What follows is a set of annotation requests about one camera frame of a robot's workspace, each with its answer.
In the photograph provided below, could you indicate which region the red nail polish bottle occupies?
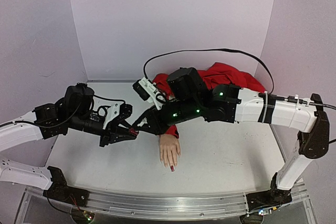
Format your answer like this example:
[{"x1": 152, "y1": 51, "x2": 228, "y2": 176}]
[{"x1": 129, "y1": 128, "x2": 139, "y2": 135}]

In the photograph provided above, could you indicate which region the red jacket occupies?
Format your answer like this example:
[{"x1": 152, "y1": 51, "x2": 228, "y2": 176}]
[{"x1": 153, "y1": 62, "x2": 266, "y2": 138}]

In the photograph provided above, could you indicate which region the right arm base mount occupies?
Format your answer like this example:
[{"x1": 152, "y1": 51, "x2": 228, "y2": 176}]
[{"x1": 246, "y1": 173, "x2": 292, "y2": 212}]

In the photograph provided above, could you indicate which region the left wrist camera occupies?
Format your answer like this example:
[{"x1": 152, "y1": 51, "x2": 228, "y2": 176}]
[{"x1": 103, "y1": 103, "x2": 133, "y2": 130}]

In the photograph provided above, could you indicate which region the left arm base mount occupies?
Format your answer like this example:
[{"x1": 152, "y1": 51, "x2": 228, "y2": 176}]
[{"x1": 43, "y1": 166, "x2": 89, "y2": 207}]

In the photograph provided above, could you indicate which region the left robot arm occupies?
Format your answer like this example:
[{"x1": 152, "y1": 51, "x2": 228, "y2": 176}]
[{"x1": 1, "y1": 83, "x2": 137, "y2": 201}]

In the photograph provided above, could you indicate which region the mannequin hand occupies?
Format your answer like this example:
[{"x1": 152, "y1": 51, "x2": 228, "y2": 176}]
[{"x1": 159, "y1": 134, "x2": 181, "y2": 172}]

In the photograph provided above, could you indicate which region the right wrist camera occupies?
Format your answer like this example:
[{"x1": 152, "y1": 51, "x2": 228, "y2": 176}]
[{"x1": 132, "y1": 77, "x2": 167, "y2": 110}]

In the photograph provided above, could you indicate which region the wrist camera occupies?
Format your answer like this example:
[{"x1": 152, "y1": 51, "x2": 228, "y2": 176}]
[
  {"x1": 132, "y1": 77, "x2": 167, "y2": 110},
  {"x1": 103, "y1": 103, "x2": 133, "y2": 130}
]

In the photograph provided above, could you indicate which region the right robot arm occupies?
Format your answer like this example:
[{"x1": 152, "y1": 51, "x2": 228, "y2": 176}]
[{"x1": 133, "y1": 68, "x2": 330, "y2": 190}]

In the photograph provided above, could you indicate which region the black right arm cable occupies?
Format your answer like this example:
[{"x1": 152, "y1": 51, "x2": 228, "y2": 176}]
[{"x1": 143, "y1": 48, "x2": 336, "y2": 143}]

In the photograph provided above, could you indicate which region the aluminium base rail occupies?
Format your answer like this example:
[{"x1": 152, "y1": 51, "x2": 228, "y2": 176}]
[{"x1": 31, "y1": 181, "x2": 316, "y2": 223}]

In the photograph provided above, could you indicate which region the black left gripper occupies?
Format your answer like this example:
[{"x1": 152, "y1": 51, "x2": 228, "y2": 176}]
[{"x1": 69, "y1": 111, "x2": 138, "y2": 148}]

